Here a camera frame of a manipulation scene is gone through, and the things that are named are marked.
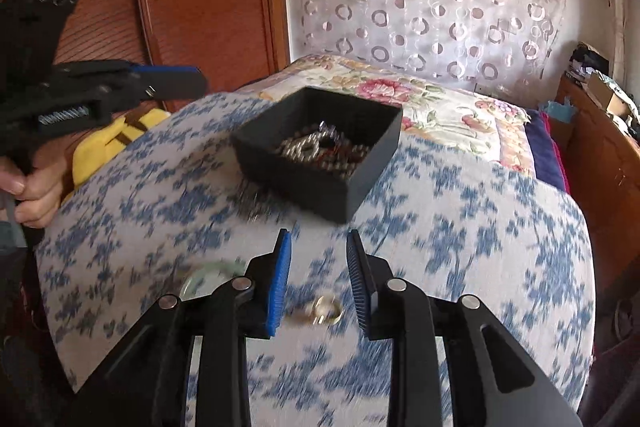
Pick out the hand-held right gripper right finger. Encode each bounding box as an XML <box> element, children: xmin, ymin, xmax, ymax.
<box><xmin>346</xmin><ymin>229</ymin><xmax>583</xmax><ymax>427</ymax></box>

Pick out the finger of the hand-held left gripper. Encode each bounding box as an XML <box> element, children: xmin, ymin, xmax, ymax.
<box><xmin>65</xmin><ymin>73</ymin><xmax>209</xmax><ymax>114</ymax></box>
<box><xmin>54</xmin><ymin>59</ymin><xmax>201</xmax><ymax>80</ymax></box>

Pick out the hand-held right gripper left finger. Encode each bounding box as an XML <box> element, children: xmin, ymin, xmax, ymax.
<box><xmin>75</xmin><ymin>228</ymin><xmax>293</xmax><ymax>427</ymax></box>

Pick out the gold ring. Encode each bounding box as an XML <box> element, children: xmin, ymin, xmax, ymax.
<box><xmin>312</xmin><ymin>296</ymin><xmax>344</xmax><ymax>325</ymax></box>

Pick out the pale green bangle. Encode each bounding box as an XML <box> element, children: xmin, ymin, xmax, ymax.
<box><xmin>180</xmin><ymin>261</ymin><xmax>241</xmax><ymax>303</ymax></box>

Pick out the black square box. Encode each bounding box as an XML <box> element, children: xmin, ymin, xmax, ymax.
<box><xmin>231</xmin><ymin>86</ymin><xmax>404</xmax><ymax>224</ymax></box>

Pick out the person's left hand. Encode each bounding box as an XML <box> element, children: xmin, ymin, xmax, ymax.
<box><xmin>0</xmin><ymin>151</ymin><xmax>68</xmax><ymax>229</ymax></box>

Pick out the wooden wardrobe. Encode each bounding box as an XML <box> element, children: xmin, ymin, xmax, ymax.
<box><xmin>0</xmin><ymin>0</ymin><xmax>291</xmax><ymax>118</ymax></box>

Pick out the blue floral cloth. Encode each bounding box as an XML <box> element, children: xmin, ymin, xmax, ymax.
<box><xmin>35</xmin><ymin>93</ymin><xmax>596</xmax><ymax>427</ymax></box>

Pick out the yellow plush toy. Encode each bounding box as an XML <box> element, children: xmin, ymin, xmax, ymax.
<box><xmin>62</xmin><ymin>109</ymin><xmax>171</xmax><ymax>202</ymax></box>

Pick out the floral quilt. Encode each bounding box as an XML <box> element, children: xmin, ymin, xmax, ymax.
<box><xmin>235</xmin><ymin>53</ymin><xmax>531</xmax><ymax>172</ymax></box>

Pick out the navy blanket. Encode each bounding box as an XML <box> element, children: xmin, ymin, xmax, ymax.
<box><xmin>524</xmin><ymin>109</ymin><xmax>571</xmax><ymax>195</ymax></box>

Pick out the teal bag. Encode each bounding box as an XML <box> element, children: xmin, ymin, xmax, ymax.
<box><xmin>542</xmin><ymin>97</ymin><xmax>573</xmax><ymax>125</ymax></box>

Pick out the wooden cabinet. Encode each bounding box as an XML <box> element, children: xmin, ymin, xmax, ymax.
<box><xmin>552</xmin><ymin>74</ymin><xmax>640</xmax><ymax>268</ymax></box>

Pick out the cardboard box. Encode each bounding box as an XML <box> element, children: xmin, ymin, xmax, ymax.
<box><xmin>585</xmin><ymin>71</ymin><xmax>633</xmax><ymax>115</ymax></box>

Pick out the pile of clothes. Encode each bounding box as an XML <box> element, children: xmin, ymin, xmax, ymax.
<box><xmin>567</xmin><ymin>42</ymin><xmax>611</xmax><ymax>80</ymax></box>

